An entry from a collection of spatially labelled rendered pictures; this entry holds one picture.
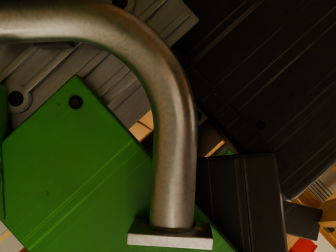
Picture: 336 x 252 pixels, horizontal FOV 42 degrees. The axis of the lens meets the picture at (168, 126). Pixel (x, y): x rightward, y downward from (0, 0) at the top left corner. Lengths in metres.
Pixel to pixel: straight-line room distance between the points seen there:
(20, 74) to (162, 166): 0.14
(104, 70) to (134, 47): 0.06
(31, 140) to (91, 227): 0.08
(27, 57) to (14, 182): 0.09
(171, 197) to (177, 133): 0.04
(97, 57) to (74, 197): 0.11
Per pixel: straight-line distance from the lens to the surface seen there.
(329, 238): 4.56
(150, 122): 1.17
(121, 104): 0.89
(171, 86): 0.28
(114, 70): 0.34
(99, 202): 0.33
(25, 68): 0.36
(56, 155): 0.33
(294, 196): 0.38
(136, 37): 0.29
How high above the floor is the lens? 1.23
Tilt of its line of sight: 15 degrees down
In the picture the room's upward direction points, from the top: 139 degrees clockwise
